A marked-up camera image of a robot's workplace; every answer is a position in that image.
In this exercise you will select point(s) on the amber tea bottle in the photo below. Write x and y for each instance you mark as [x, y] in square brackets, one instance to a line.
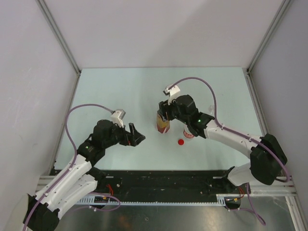
[161, 125]

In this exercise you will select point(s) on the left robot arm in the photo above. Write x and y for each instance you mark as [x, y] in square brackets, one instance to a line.
[47, 207]

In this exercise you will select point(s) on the clear plastic bottle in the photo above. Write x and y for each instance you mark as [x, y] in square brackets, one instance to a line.
[211, 109]

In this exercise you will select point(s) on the clear red-label water bottle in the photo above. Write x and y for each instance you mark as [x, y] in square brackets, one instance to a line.
[187, 134]

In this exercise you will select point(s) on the aluminium corner post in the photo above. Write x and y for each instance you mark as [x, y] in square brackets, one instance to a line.
[58, 34]
[281, 12]

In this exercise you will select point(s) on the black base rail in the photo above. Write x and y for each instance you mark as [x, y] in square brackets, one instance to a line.
[137, 186]

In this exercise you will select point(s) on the red bottle cap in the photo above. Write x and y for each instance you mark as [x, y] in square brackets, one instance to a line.
[181, 141]

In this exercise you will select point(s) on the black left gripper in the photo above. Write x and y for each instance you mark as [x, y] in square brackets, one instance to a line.
[133, 138]

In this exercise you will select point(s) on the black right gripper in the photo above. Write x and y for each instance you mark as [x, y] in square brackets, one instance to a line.
[164, 108]

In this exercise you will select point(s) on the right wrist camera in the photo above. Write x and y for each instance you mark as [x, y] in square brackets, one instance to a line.
[173, 92]

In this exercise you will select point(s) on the left aluminium corner post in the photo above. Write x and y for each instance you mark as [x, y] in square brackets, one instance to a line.
[58, 34]

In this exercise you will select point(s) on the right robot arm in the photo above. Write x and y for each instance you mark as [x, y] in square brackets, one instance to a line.
[265, 153]

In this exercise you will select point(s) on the right aluminium corner post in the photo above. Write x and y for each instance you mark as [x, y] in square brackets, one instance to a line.
[281, 12]

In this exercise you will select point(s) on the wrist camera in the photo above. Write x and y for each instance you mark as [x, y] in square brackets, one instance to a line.
[117, 117]
[173, 92]

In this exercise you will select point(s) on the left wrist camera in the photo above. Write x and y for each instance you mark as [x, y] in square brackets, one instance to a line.
[117, 117]

